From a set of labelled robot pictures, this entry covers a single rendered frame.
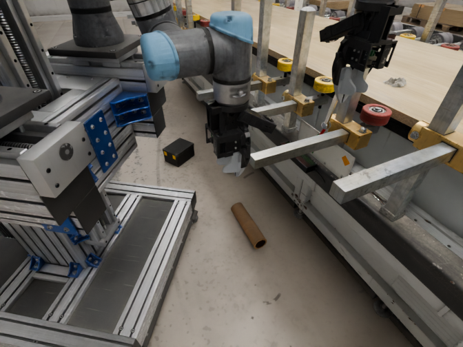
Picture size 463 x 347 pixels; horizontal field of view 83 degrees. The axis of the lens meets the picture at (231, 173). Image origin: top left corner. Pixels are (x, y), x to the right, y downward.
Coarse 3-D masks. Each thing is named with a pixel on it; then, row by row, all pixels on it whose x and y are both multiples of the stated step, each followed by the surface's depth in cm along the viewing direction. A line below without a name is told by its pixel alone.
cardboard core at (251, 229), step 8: (232, 208) 161; (240, 208) 158; (240, 216) 154; (248, 216) 153; (240, 224) 153; (248, 224) 148; (248, 232) 146; (256, 232) 144; (256, 240) 141; (264, 240) 145; (256, 248) 144
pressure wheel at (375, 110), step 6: (366, 108) 77; (372, 108) 78; (378, 108) 76; (384, 108) 77; (360, 114) 79; (366, 114) 76; (372, 114) 75; (378, 114) 74; (384, 114) 74; (390, 114) 74; (366, 120) 77; (372, 120) 75; (378, 120) 75; (384, 120) 75
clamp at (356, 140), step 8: (336, 120) 79; (352, 120) 79; (336, 128) 79; (344, 128) 76; (352, 128) 75; (352, 136) 75; (360, 136) 73; (368, 136) 74; (352, 144) 75; (360, 144) 75
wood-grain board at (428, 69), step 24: (192, 0) 266; (216, 0) 266; (288, 24) 174; (288, 48) 129; (312, 48) 129; (336, 48) 129; (408, 48) 129; (432, 48) 129; (312, 72) 106; (384, 72) 102; (408, 72) 102; (432, 72) 102; (456, 72) 102; (360, 96) 88; (384, 96) 85; (408, 96) 85; (432, 96) 85; (408, 120) 76
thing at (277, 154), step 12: (336, 132) 76; (348, 132) 76; (288, 144) 71; (300, 144) 71; (312, 144) 71; (324, 144) 73; (336, 144) 76; (252, 156) 67; (264, 156) 67; (276, 156) 68; (288, 156) 70
